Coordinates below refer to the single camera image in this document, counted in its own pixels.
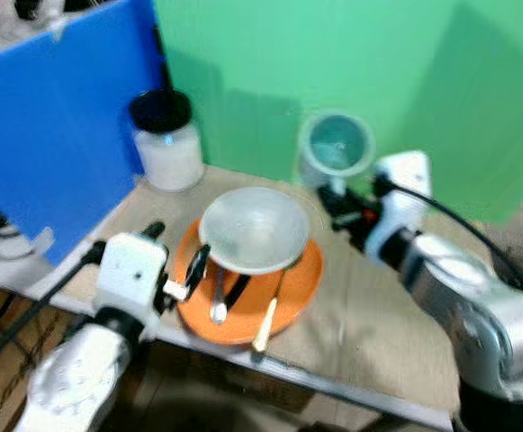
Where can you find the translucent teal plastic cup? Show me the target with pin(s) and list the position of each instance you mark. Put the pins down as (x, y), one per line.
(335, 142)

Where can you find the silver metal spoon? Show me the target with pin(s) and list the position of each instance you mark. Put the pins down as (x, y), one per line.
(218, 311)

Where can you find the white bowl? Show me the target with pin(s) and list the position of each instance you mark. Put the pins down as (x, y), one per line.
(254, 229)

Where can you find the glass jar with black lid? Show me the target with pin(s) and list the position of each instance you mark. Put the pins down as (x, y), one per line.
(169, 160)

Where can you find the orange plate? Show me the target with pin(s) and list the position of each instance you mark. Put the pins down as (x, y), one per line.
(295, 288)

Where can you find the white panel clip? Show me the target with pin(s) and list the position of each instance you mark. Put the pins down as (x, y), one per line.
(58, 29)
(41, 245)

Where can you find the green plastic partition panel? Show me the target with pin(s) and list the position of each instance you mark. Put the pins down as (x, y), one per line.
(333, 63)

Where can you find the blue plastic partition panel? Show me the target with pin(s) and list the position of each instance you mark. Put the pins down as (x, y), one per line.
(54, 117)

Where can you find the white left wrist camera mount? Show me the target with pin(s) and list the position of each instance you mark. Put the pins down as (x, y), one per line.
(130, 274)

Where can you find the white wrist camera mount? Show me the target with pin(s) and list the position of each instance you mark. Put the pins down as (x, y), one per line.
(130, 274)
(407, 175)

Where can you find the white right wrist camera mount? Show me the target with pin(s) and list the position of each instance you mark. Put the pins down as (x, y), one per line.
(407, 175)

